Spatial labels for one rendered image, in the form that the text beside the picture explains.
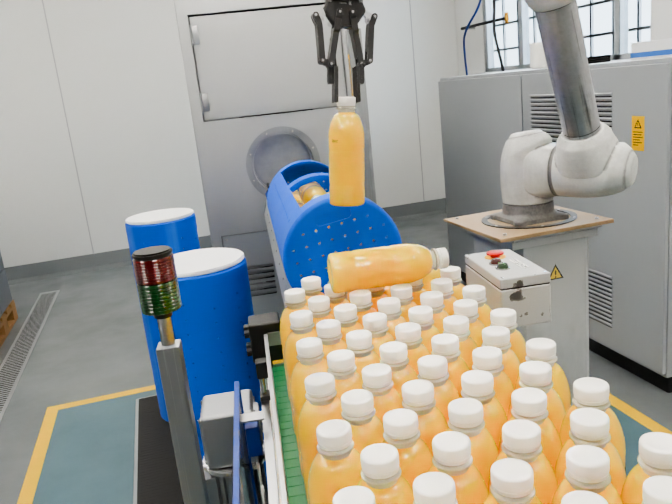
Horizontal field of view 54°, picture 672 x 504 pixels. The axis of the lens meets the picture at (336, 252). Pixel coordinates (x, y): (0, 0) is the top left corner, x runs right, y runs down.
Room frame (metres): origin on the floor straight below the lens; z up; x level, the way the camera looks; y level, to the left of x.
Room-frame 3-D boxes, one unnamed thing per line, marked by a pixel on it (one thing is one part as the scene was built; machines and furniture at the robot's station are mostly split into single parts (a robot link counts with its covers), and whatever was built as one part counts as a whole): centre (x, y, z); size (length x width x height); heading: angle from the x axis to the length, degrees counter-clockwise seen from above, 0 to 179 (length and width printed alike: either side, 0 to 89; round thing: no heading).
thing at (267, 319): (1.37, 0.17, 0.95); 0.10 x 0.07 x 0.10; 97
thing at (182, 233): (2.69, 0.71, 0.59); 0.28 x 0.28 x 0.88
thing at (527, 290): (1.27, -0.34, 1.05); 0.20 x 0.10 x 0.10; 7
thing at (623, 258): (3.73, -1.34, 0.72); 2.15 x 0.54 x 1.45; 15
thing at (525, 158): (2.02, -0.62, 1.18); 0.18 x 0.16 x 0.22; 47
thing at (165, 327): (1.01, 0.29, 1.18); 0.06 x 0.06 x 0.16
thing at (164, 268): (1.01, 0.29, 1.23); 0.06 x 0.06 x 0.04
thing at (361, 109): (2.96, -0.17, 0.85); 0.06 x 0.06 x 1.70; 7
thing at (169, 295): (1.01, 0.29, 1.18); 0.06 x 0.06 x 0.05
